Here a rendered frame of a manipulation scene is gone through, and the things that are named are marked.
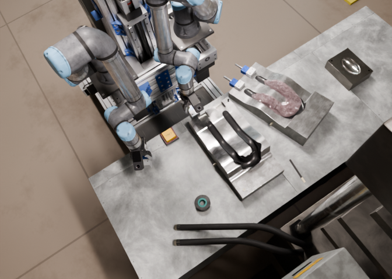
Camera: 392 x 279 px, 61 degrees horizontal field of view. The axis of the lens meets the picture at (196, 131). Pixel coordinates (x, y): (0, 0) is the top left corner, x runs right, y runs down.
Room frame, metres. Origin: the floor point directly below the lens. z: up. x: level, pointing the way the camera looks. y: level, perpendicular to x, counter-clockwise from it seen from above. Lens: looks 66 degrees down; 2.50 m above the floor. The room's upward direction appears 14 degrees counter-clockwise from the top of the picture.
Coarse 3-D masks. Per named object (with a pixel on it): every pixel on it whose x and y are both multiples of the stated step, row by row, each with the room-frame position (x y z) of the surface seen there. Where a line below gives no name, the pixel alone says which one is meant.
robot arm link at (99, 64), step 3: (93, 60) 1.07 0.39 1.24; (96, 60) 1.07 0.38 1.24; (90, 63) 1.06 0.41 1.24; (93, 63) 1.06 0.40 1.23; (96, 63) 1.06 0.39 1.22; (99, 63) 1.06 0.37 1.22; (102, 63) 1.07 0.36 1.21; (90, 66) 1.05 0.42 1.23; (93, 66) 1.05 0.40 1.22; (96, 66) 1.05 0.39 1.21; (99, 66) 1.06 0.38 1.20; (102, 66) 1.06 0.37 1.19; (93, 69) 1.04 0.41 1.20; (96, 69) 1.05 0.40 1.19; (99, 69) 1.06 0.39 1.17; (102, 69) 1.07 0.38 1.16; (105, 69) 1.07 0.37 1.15
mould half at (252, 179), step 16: (208, 112) 0.83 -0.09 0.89; (192, 128) 0.77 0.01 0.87; (224, 128) 0.71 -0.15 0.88; (208, 144) 0.65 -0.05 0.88; (240, 144) 0.59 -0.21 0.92; (224, 160) 0.53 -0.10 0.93; (272, 160) 0.49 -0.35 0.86; (240, 176) 0.44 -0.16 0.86; (256, 176) 0.42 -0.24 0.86; (272, 176) 0.40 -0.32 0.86; (240, 192) 0.37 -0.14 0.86
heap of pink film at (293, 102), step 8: (272, 80) 0.92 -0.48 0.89; (272, 88) 0.87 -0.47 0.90; (280, 88) 0.85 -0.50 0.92; (288, 88) 0.84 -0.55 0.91; (256, 96) 0.85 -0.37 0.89; (264, 96) 0.83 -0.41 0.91; (272, 96) 0.82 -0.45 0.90; (288, 96) 0.80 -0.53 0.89; (296, 96) 0.79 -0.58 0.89; (272, 104) 0.76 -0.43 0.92; (280, 104) 0.76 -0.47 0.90; (288, 104) 0.75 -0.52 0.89; (296, 104) 0.74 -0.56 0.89; (280, 112) 0.72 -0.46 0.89; (288, 112) 0.71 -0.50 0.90; (296, 112) 0.70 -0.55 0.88
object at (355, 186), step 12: (336, 192) 0.15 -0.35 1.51; (348, 192) 0.13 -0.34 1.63; (360, 192) 0.11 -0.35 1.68; (324, 204) 0.14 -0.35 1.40; (336, 204) 0.12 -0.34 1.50; (348, 204) 0.11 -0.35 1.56; (312, 216) 0.14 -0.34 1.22; (324, 216) 0.11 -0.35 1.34; (336, 216) 0.10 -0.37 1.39; (300, 228) 0.12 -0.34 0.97; (312, 228) 0.10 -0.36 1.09
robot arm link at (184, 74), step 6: (180, 66) 0.92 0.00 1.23; (186, 66) 0.91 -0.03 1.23; (180, 72) 0.89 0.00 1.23; (186, 72) 0.88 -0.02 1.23; (192, 72) 0.90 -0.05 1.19; (180, 78) 0.86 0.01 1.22; (186, 78) 0.85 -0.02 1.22; (180, 84) 0.86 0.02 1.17; (186, 84) 0.85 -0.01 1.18; (192, 84) 0.87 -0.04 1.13
